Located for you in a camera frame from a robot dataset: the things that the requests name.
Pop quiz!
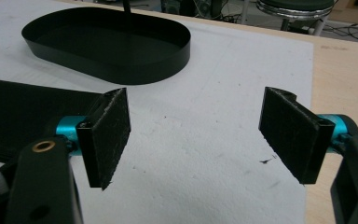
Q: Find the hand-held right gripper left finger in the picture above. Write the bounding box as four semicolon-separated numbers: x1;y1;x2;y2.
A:
55;87;131;191

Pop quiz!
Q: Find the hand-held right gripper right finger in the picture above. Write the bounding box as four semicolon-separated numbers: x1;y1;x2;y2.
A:
258;86;350;185

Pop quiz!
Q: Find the black wallet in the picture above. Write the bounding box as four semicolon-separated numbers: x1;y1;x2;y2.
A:
0;77;108;163

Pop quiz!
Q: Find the black key stand with tray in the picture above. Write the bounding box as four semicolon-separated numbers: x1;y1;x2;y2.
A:
21;0;192;86

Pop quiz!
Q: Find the white foam mat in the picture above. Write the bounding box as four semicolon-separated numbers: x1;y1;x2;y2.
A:
0;0;315;224

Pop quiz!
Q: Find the black round stool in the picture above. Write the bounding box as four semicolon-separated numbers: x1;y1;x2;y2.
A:
255;0;336;36

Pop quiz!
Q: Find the tangle of black floor cables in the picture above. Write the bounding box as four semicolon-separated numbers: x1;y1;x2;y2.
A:
321;21;358;45

